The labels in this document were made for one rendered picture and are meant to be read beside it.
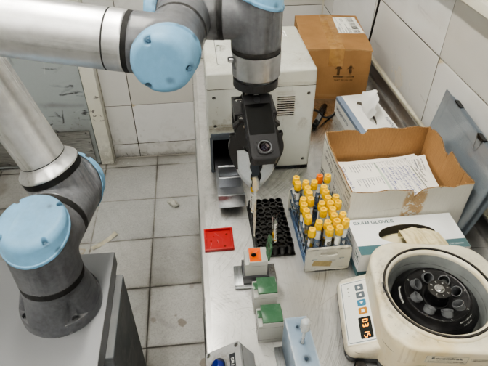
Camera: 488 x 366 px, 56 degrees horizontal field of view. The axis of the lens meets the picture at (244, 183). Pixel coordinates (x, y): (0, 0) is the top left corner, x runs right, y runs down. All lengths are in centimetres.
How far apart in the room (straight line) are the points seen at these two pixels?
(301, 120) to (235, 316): 54
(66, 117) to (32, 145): 186
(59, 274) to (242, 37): 49
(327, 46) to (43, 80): 158
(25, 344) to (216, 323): 35
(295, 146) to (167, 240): 121
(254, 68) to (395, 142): 67
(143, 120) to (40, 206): 194
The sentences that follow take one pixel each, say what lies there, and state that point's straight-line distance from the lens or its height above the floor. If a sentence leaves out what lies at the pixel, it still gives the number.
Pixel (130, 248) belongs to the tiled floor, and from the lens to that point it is 233.
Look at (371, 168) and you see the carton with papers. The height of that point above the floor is 94.
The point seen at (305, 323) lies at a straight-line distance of 77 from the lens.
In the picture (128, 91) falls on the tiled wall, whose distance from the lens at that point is 267.
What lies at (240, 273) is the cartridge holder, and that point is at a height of 89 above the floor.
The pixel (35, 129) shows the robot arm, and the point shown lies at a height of 124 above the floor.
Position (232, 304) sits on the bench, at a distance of 98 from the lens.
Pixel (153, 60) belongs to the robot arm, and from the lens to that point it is 55.
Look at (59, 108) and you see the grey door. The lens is 272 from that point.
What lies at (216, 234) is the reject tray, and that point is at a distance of 111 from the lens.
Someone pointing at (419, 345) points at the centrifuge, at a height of 99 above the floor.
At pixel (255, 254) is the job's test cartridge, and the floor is 95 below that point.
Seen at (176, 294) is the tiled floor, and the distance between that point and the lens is 211.
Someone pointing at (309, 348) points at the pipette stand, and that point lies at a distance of 82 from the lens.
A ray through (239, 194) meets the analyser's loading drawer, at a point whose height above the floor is 93.
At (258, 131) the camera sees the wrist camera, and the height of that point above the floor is 129.
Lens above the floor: 168
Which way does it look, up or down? 40 degrees down
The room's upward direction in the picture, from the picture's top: straight up
